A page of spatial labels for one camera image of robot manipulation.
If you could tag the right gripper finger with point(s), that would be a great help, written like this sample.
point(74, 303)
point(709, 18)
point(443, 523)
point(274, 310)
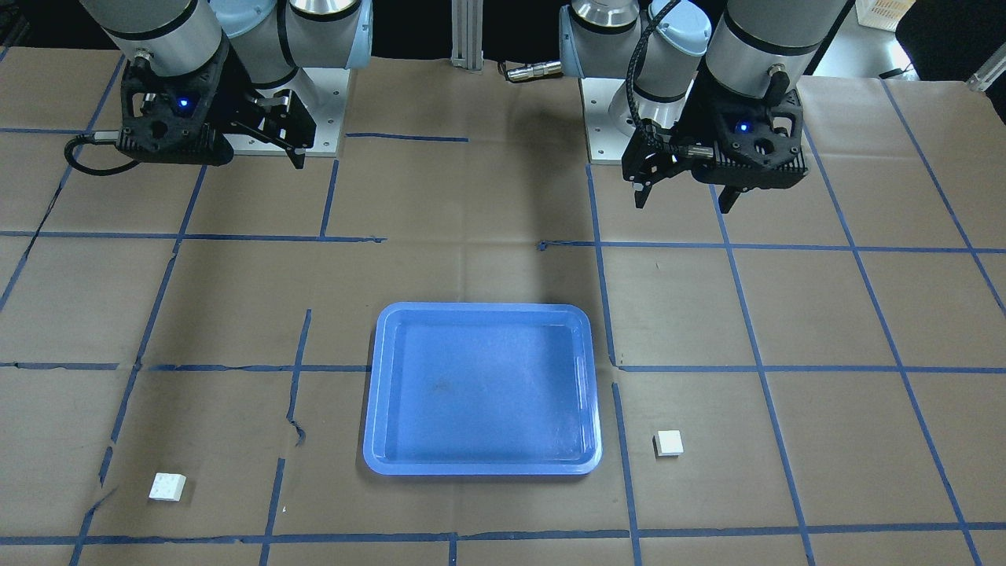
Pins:
point(297, 157)

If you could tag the aluminium frame post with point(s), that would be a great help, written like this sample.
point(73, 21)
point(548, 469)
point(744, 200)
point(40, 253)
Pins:
point(466, 35)

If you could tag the blue plastic tray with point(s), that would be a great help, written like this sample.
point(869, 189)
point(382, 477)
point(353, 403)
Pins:
point(482, 389)

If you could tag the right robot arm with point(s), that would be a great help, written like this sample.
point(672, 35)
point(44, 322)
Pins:
point(273, 39)

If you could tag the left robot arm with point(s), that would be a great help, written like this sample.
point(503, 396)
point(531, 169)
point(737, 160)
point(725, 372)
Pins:
point(659, 48)

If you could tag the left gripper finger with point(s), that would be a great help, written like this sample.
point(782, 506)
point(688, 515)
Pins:
point(727, 198)
point(641, 193)

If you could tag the white block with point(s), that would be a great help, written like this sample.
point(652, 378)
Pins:
point(668, 443)
point(167, 487)

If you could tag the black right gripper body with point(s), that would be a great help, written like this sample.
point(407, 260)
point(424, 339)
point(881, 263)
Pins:
point(233, 101)

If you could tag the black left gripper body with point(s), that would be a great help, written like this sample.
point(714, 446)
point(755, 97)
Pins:
point(695, 118)

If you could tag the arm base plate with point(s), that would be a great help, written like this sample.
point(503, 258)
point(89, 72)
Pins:
point(604, 116)
point(325, 94)

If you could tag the silver cylindrical connector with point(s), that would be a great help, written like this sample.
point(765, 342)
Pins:
point(529, 72)

